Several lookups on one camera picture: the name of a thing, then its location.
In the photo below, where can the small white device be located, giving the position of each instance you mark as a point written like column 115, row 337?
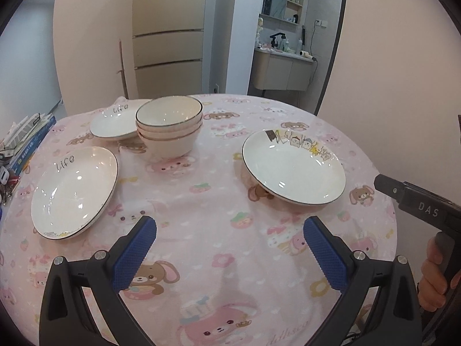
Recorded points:
column 3, row 176

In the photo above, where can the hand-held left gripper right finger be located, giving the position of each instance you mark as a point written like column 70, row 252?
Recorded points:
column 326, row 252

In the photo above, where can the black hair styling tool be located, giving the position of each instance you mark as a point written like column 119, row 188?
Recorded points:
column 304, row 36

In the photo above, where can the person's right hand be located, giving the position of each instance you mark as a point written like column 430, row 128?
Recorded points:
column 434, row 281

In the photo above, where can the white ribbed bowl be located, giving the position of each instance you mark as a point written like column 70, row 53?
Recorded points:
column 169, row 111

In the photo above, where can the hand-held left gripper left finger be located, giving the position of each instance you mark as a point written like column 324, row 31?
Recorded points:
column 135, row 250

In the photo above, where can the black faucet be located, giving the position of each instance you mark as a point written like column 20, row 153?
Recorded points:
column 277, row 39

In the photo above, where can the white plate cartoon print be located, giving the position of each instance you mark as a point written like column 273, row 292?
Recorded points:
column 293, row 169

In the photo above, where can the beige vanity cabinet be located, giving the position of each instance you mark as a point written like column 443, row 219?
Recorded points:
column 281, row 72

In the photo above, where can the white eared plate black lettering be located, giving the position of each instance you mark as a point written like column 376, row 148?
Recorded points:
column 111, row 124

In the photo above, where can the black door frame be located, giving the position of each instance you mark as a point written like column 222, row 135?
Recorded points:
column 336, row 43

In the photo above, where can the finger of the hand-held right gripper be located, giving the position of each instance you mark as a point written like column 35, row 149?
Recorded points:
column 389, row 187

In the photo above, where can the white hair dryer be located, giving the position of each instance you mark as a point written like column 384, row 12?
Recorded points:
column 306, row 54

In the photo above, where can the wooden pole with red base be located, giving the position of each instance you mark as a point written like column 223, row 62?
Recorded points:
column 123, row 68

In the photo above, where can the pink printed tablecloth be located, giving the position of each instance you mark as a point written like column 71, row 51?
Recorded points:
column 216, row 205

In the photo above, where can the beige refrigerator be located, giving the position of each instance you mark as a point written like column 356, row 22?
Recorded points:
column 169, row 25

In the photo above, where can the grey striped long box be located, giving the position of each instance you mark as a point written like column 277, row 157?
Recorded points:
column 21, row 129

